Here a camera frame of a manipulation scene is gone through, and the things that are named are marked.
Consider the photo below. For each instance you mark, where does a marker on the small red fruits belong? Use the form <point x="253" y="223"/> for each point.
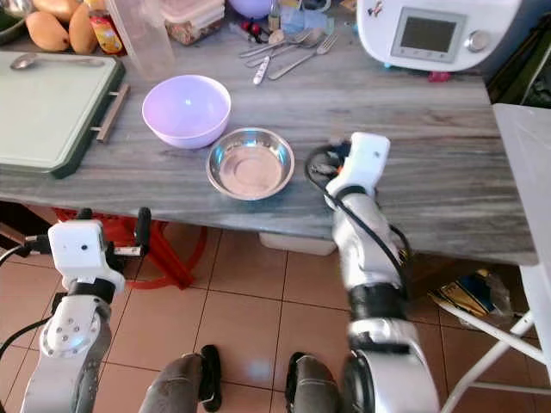
<point x="250" y="30"/>

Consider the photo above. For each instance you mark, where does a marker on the white kitchen appliance with screen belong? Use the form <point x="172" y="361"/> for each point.
<point x="448" y="34"/>

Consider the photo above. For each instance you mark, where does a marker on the small pink object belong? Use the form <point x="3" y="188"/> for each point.
<point x="439" y="77"/>

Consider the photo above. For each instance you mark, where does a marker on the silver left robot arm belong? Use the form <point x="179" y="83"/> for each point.
<point x="71" y="340"/>

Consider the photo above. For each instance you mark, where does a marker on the bottle with red yellow label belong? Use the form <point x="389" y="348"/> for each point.
<point x="106" y="33"/>

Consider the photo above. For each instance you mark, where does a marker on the food box with pink lid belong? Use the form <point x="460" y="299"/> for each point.
<point x="194" y="21"/>

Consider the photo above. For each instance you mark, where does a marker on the long metal spoon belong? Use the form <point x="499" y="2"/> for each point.
<point x="306" y="37"/>

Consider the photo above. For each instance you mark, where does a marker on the red plastic stool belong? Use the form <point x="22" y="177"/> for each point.
<point x="172" y="258"/>

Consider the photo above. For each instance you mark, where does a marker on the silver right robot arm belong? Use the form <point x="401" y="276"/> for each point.
<point x="374" y="258"/>

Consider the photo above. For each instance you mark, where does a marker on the dark bowl with greens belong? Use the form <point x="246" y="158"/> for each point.
<point x="10" y="21"/>

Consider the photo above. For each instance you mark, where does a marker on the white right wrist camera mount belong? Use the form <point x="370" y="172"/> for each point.
<point x="366" y="159"/>

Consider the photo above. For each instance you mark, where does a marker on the pale green cutting board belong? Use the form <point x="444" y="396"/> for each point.
<point x="52" y="112"/>

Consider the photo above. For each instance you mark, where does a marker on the stainless steel bowl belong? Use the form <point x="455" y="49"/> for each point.
<point x="250" y="165"/>

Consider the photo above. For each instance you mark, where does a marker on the metal spoon on board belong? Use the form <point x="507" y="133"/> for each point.
<point x="23" y="60"/>

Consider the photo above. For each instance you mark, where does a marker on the robot left leg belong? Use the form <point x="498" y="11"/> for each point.
<point x="176" y="387"/>

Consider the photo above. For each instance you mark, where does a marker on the round purple object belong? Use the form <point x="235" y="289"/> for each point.
<point x="250" y="7"/>

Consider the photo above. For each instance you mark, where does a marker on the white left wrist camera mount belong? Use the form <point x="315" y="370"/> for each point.
<point x="82" y="249"/>

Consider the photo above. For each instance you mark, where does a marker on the blue clear plastic bag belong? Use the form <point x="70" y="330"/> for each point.
<point x="301" y="17"/>

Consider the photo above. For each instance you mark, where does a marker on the white box under table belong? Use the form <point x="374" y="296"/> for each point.
<point x="297" y="243"/>

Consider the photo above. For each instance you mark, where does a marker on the lilac plastic bowl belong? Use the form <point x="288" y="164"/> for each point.
<point x="187" y="107"/>

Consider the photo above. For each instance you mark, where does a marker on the metal fork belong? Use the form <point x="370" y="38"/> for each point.
<point x="301" y="60"/>

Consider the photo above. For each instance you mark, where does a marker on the robot leg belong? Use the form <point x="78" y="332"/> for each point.
<point x="314" y="387"/>
<point x="176" y="387"/>

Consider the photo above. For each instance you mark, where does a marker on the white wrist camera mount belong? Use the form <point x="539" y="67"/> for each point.
<point x="82" y="249"/>
<point x="366" y="159"/>

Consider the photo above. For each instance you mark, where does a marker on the clear plastic jug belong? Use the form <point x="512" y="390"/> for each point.
<point x="146" y="43"/>

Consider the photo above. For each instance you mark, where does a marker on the robot right leg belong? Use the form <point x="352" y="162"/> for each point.
<point x="314" y="387"/>

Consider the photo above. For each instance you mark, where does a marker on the white metal frame table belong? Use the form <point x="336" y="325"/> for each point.
<point x="525" y="172"/>

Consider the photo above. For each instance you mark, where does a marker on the yellow mango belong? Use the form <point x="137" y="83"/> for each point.
<point x="58" y="7"/>
<point x="81" y="33"/>
<point x="46" y="33"/>

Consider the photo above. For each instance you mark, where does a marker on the blue yellow plastic bag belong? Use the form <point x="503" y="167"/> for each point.
<point x="473" y="297"/>

